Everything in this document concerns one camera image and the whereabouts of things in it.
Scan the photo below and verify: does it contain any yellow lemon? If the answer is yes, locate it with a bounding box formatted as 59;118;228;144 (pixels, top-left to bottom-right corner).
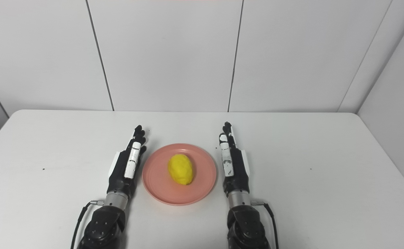
168;154;194;185

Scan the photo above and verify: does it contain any pink round plate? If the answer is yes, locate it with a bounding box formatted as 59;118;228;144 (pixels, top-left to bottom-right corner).
142;144;218;206

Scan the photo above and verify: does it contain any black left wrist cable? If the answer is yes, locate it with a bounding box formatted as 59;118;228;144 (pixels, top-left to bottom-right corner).
71;200;105;249

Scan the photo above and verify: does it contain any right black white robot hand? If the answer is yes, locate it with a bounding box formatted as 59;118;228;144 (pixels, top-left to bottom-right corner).
219;121;250;196

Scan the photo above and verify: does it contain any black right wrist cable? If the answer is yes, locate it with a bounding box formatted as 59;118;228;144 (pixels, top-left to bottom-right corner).
251;200;279;249

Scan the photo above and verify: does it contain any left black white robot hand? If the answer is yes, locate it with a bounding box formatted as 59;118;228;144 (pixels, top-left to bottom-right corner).
107;125;147;196

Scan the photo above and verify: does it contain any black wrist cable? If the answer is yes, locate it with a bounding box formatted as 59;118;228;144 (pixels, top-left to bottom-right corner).
251;200;279;249
71;200;105;249

